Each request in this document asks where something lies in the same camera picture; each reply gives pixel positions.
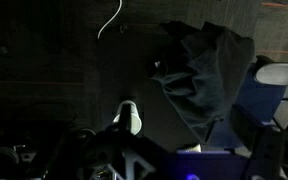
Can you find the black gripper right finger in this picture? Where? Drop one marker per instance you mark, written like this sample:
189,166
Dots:
257,140

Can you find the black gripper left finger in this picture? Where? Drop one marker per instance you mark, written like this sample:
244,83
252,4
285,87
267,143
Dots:
100,155

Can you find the white paper cup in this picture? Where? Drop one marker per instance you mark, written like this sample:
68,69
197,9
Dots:
135,121

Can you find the black cloth jacket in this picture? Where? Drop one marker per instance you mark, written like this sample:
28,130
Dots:
200,80

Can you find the mesh back office chair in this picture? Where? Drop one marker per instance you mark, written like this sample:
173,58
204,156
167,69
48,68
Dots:
257,100

